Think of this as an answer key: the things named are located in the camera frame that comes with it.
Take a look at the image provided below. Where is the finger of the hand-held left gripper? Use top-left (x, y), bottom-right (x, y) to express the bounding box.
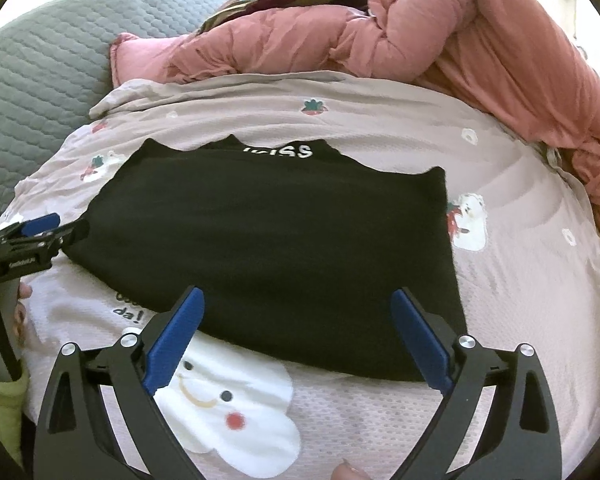
top-left (28, 219), bottom-right (91, 263)
top-left (0, 212), bottom-right (62, 244)

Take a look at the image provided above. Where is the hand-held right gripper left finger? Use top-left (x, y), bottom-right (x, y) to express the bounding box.
top-left (32, 286), bottom-right (207, 480)

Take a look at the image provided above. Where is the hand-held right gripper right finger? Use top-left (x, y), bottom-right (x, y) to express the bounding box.
top-left (389, 287), bottom-right (564, 480)

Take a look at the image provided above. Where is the black sweater with orange cuffs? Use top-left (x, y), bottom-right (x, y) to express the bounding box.
top-left (62, 135), bottom-right (470, 384)

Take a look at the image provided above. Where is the person's left forearm green sleeve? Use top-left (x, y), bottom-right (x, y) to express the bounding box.
top-left (0, 363), bottom-right (30, 466)

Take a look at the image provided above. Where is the person's left hand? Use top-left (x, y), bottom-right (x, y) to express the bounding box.
top-left (0, 282), bottom-right (33, 376)

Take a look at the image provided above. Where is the person's right hand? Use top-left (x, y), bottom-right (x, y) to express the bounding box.
top-left (330, 458), bottom-right (377, 480)

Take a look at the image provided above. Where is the pink-grey strawberry printed blanket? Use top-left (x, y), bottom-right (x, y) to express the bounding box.
top-left (0, 72), bottom-right (600, 480)

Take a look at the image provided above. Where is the grey quilted bed cover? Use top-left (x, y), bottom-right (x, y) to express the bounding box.
top-left (0, 0), bottom-right (252, 222)

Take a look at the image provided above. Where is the pink padded comforter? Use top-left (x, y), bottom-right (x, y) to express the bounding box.
top-left (108, 0), bottom-right (600, 252)

